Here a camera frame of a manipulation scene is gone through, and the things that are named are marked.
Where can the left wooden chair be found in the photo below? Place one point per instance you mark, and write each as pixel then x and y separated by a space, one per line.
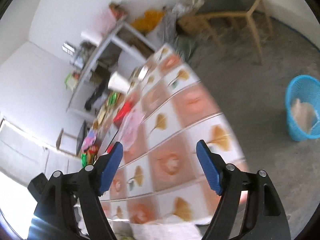
pixel 71 144

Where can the white tissue paper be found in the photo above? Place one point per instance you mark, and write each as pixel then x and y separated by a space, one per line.
pixel 304 115

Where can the green snack bag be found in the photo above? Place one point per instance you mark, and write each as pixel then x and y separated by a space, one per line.
pixel 88 157

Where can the small green wrapper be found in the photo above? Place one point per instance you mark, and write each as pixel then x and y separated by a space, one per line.
pixel 112 99

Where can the red foil wrapper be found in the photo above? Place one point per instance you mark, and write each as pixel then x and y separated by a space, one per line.
pixel 125 109

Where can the grey cable box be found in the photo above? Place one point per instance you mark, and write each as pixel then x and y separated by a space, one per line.
pixel 107 139

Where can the right wooden chair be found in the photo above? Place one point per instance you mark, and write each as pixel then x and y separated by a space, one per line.
pixel 234 9

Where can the patterned tablecloth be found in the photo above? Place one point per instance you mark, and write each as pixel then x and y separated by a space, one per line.
pixel 160 175

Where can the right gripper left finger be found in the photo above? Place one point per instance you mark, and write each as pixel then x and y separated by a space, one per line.
pixel 54 216

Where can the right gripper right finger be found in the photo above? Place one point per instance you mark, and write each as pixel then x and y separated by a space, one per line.
pixel 264 216

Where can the white paper cup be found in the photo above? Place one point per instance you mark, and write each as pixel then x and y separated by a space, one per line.
pixel 118 83

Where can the cardboard box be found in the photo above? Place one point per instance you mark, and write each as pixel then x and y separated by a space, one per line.
pixel 194 25

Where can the blue mesh trash basket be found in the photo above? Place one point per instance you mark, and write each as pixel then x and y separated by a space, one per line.
pixel 306 88

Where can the wooden chair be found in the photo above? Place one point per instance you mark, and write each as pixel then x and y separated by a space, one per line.
pixel 234 9
pixel 71 144

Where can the yellow plastic bag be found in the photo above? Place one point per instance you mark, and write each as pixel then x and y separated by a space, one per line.
pixel 148 21

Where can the pink bubble wrap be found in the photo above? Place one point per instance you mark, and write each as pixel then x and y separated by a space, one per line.
pixel 128 131

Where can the white side table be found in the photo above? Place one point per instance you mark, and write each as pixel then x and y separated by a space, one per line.
pixel 105 55

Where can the pink snack bag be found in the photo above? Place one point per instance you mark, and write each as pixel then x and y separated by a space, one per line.
pixel 89 140

